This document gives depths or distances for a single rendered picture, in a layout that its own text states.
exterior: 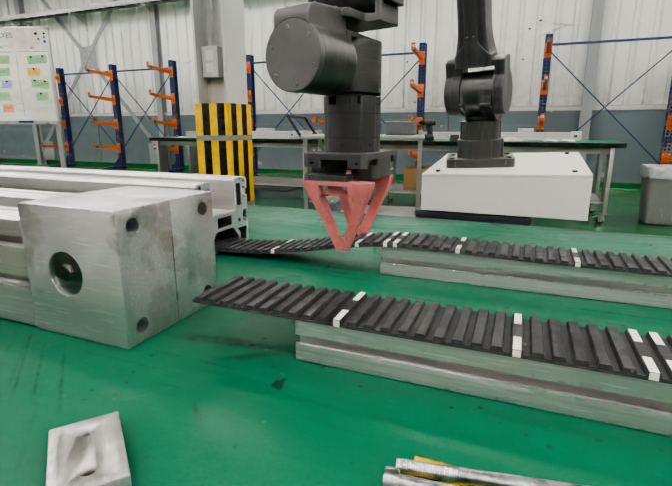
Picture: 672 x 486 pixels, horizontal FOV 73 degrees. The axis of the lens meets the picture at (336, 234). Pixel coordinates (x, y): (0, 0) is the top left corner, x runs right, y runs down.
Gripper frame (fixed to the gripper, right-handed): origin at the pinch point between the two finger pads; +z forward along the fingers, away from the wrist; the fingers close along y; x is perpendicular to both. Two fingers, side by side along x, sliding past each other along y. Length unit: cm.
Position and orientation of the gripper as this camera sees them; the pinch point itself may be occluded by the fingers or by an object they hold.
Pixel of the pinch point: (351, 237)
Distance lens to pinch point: 49.1
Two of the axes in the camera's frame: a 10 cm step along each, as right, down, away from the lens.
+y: -3.7, 2.1, -9.0
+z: 0.0, 9.7, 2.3
